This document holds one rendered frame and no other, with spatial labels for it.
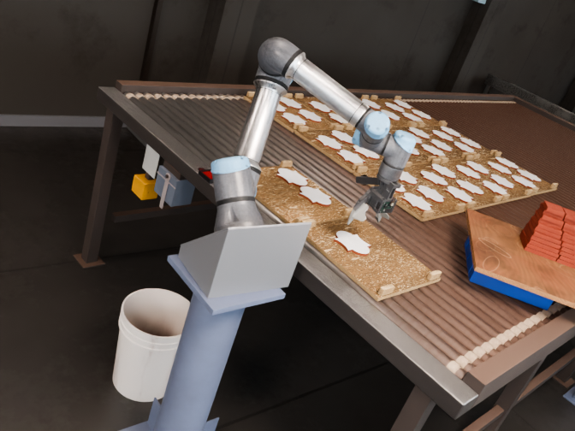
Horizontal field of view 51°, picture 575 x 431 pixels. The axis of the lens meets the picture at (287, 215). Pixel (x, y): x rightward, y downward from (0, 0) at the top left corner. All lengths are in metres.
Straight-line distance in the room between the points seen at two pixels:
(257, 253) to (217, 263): 0.12
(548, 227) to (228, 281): 1.26
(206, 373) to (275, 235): 0.54
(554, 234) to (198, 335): 1.36
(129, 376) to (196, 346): 0.64
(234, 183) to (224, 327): 0.45
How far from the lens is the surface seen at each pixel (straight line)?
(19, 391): 2.60
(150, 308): 2.61
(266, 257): 1.75
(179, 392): 2.08
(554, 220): 2.43
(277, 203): 2.22
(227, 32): 4.78
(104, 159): 2.94
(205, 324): 1.87
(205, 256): 1.72
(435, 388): 1.74
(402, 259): 2.17
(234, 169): 1.75
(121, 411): 2.56
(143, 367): 2.46
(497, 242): 2.39
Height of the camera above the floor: 1.91
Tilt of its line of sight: 27 degrees down
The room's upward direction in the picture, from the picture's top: 19 degrees clockwise
